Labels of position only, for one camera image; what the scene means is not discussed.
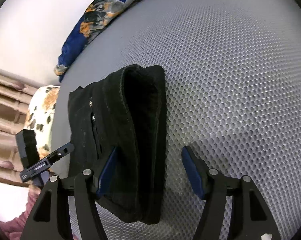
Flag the white floral pillow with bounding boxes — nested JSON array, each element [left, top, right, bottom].
[[24, 86, 60, 159]]

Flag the pink sleeve left forearm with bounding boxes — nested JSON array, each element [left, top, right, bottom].
[[0, 183, 41, 239]]

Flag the grey mesh mattress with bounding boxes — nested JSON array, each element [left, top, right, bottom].
[[52, 0, 301, 239]]

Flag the black pants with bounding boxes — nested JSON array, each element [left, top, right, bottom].
[[68, 64, 167, 224]]

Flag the blue floral blanket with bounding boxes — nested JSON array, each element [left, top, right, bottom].
[[54, 0, 141, 81]]

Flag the beige curtain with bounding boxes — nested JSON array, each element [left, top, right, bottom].
[[0, 74, 38, 186]]

